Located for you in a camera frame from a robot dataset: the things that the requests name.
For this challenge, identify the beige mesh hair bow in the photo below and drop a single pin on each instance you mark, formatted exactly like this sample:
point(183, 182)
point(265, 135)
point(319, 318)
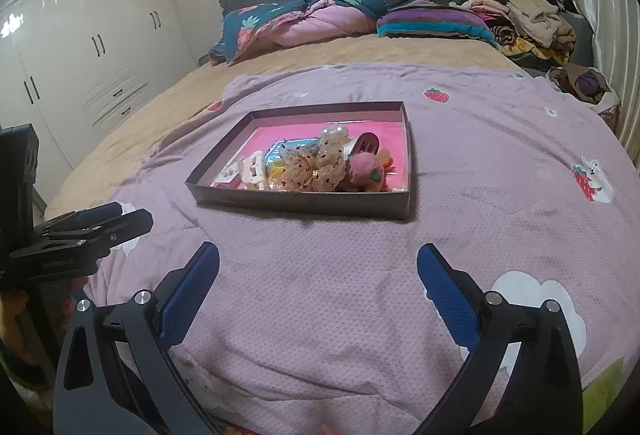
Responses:
point(310, 170)

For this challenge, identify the striped purple blanket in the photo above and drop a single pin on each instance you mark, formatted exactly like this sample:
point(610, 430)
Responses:
point(435, 22)

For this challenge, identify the white wardrobe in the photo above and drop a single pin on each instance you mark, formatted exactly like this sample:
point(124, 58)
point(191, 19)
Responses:
point(100, 40)

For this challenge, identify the pearl hair clip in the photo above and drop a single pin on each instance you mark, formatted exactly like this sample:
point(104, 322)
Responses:
point(329, 132)
point(343, 131)

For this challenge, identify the white curtain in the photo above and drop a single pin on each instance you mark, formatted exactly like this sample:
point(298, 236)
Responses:
point(615, 15)

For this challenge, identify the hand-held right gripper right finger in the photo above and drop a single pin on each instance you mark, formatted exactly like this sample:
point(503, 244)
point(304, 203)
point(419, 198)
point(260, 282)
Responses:
point(447, 300)

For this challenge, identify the brown cardboard box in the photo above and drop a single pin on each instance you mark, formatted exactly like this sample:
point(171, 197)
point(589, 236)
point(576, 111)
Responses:
point(300, 207)

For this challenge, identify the person's left hand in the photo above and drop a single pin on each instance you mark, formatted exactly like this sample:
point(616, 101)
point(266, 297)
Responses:
point(11, 320)

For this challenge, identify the yellow hoop earring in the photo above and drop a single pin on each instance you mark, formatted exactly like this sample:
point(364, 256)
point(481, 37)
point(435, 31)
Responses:
point(276, 176)

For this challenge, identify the blue floral duvet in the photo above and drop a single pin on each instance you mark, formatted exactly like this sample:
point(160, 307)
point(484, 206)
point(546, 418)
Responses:
point(300, 25)

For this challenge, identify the purple quilt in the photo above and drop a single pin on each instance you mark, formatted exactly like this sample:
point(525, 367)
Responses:
point(350, 290)

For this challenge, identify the green cloth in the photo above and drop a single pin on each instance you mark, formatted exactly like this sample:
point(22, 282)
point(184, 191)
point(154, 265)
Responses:
point(600, 395)

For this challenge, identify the pile of clothes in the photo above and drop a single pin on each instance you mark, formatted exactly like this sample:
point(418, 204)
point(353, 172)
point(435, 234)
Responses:
point(530, 15)

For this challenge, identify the dark clothes bundle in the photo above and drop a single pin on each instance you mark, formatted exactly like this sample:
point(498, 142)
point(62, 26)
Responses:
point(585, 85)

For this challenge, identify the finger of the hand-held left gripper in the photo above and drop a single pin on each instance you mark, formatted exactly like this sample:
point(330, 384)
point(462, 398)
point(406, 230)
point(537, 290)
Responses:
point(130, 222)
point(107, 210)

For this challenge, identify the white claw hair clip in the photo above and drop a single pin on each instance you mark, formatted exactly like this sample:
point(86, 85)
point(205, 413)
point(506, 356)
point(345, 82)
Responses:
point(252, 172)

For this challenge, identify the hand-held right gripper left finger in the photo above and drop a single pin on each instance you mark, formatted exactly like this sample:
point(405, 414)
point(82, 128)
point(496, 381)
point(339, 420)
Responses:
point(192, 295)

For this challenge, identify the maroon hair clip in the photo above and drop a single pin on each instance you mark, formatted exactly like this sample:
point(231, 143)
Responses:
point(367, 142)

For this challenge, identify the clear flower earring packet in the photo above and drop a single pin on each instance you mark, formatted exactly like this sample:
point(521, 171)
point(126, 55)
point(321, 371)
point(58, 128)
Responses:
point(226, 176)

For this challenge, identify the tan bed sheet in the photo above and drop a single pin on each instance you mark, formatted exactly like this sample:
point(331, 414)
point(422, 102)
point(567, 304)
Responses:
point(150, 115)

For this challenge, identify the pink pompom hair clip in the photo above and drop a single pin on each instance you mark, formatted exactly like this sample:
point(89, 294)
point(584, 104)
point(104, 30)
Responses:
point(362, 172)

